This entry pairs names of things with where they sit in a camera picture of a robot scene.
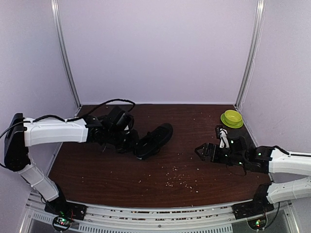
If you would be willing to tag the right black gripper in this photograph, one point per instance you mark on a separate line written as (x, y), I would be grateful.
(208, 146)

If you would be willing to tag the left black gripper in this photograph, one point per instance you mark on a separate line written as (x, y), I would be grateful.
(134, 141)

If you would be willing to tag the black sneaker shoe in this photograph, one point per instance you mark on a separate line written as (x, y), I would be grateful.
(153, 141)

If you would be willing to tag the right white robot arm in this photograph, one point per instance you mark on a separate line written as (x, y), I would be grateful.
(268, 160)

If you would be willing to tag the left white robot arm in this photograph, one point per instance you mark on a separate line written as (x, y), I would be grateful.
(26, 132)

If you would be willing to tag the green bowl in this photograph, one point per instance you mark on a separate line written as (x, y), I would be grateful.
(232, 119)

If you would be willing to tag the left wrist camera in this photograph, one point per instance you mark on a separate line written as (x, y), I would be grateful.
(120, 120)

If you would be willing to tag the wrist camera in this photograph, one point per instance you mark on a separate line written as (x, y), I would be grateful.
(120, 120)
(221, 134)

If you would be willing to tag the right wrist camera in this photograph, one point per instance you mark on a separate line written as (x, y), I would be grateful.
(221, 134)

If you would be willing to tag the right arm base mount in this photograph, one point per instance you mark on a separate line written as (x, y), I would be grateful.
(255, 213)

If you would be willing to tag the front aluminium rail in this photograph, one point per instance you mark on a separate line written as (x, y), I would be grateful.
(217, 218)

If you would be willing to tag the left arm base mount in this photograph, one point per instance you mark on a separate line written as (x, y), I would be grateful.
(64, 219)

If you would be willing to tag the left aluminium frame post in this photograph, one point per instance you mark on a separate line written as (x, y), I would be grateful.
(63, 50)

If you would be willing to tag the aluminium frame post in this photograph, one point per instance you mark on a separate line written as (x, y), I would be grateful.
(254, 45)
(63, 50)

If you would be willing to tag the right aluminium frame post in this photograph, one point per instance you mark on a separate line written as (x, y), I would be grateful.
(254, 45)

